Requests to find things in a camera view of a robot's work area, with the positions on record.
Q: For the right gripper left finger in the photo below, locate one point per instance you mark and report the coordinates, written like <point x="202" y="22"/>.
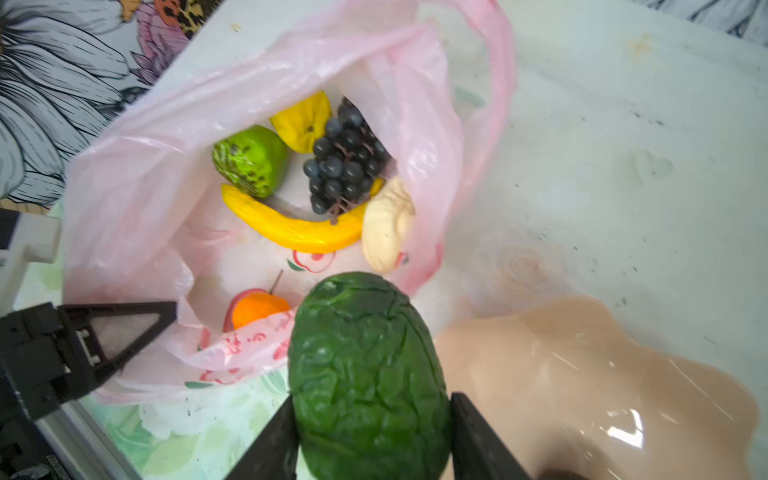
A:
<point x="274" y="453"/>

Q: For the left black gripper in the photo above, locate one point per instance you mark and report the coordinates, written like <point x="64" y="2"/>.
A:
<point x="49" y="353"/>

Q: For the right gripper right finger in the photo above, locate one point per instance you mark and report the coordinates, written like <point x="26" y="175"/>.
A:
<point x="477" y="451"/>

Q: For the pink petal-shaped bowl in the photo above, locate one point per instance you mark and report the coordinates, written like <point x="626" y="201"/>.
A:
<point x="566" y="388"/>

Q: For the fake green lime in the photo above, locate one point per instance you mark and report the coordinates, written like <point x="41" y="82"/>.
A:
<point x="367" y="387"/>

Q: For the fake orange fruit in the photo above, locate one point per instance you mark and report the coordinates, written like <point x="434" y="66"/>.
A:
<point x="253" y="305"/>

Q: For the pink plastic bag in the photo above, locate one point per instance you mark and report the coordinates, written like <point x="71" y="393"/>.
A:
<point x="143" y="215"/>

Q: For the fake yellow banana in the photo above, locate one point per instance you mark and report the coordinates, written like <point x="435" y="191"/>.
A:
<point x="314" y="237"/>

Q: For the fake pale pear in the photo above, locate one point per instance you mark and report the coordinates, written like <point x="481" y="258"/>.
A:
<point x="387" y="221"/>

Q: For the fake green custard apple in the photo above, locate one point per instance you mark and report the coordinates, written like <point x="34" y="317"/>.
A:
<point x="254" y="160"/>

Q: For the fake yellow lemon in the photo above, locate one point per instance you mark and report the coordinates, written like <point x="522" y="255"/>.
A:
<point x="300" y="125"/>

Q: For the fake black grape bunch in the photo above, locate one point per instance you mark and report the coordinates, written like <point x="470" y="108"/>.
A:
<point x="348" y="165"/>

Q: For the left aluminium frame post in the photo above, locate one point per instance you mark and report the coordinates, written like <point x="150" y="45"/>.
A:
<point x="82" y="445"/>

